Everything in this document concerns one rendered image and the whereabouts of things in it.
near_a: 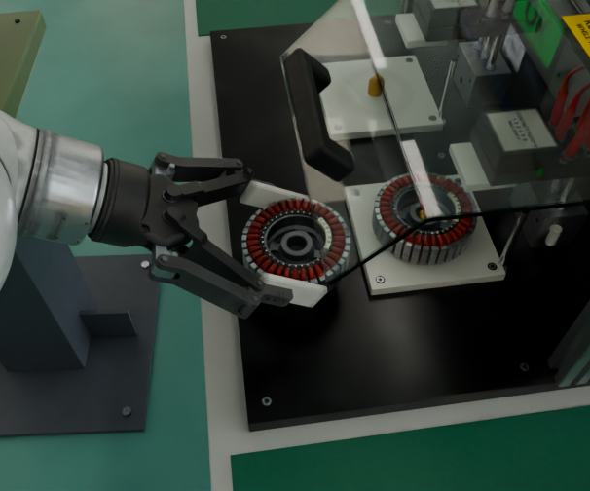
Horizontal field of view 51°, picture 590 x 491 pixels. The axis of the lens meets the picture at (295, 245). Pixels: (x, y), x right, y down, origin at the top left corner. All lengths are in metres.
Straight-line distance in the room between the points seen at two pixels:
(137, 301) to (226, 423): 1.00
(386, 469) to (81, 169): 0.38
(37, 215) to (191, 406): 1.00
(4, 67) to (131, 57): 1.36
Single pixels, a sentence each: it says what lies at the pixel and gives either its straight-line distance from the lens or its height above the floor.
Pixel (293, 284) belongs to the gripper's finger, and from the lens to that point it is 0.58.
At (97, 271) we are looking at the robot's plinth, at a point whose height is 0.02.
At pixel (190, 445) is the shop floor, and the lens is 1.44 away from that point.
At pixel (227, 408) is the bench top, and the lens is 0.64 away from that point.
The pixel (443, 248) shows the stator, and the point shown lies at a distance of 0.67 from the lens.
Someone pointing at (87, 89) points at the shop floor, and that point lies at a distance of 2.26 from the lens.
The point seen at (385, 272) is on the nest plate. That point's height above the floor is 0.78.
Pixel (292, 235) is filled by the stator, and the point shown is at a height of 0.84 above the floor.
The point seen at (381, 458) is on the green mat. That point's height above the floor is 0.75.
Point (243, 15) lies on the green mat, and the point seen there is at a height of 0.75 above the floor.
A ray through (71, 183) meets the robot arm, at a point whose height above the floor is 0.98.
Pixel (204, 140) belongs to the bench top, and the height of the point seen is 0.75.
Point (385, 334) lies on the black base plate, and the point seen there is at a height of 0.77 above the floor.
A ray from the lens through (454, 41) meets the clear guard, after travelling 0.50.
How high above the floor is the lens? 1.34
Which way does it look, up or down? 53 degrees down
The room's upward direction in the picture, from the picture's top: straight up
